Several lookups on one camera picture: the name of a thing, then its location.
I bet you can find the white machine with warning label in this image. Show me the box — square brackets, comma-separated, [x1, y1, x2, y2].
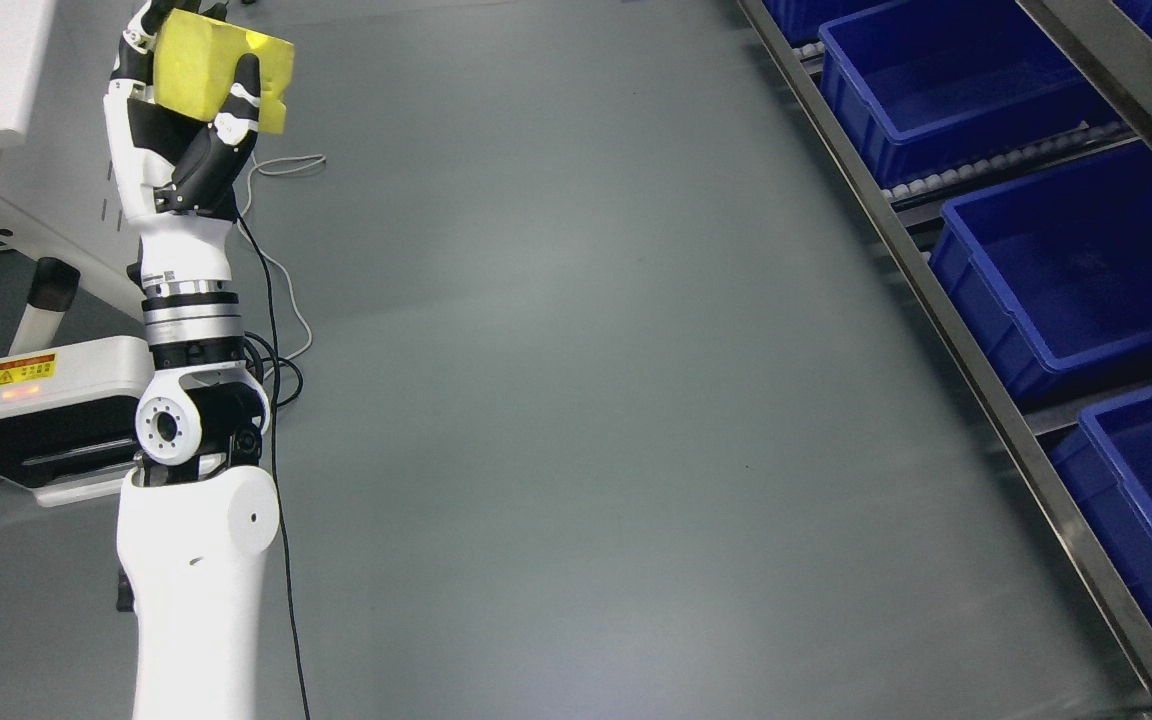
[0, 256, 157, 509]

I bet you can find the black cable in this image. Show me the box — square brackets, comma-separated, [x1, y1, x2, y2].
[232, 210, 313, 720]

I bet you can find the metal roller shelf rack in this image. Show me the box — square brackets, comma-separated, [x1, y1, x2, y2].
[744, 1, 1152, 705]

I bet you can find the blue plastic bin middle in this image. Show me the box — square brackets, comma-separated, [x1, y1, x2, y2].
[929, 141, 1152, 409]

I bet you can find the yellow foam block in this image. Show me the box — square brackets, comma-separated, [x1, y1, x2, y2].
[154, 9, 296, 135]

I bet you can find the white cable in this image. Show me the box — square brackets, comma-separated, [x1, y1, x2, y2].
[236, 152, 329, 363]

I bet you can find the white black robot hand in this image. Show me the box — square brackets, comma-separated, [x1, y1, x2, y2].
[103, 0, 262, 225]

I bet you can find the white cabinet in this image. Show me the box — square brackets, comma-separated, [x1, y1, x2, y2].
[0, 1, 142, 316]

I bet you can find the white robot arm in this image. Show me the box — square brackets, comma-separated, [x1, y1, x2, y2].
[103, 1, 280, 719]

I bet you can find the blue plastic bin upper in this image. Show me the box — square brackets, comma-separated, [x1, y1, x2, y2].
[820, 1, 1117, 188]

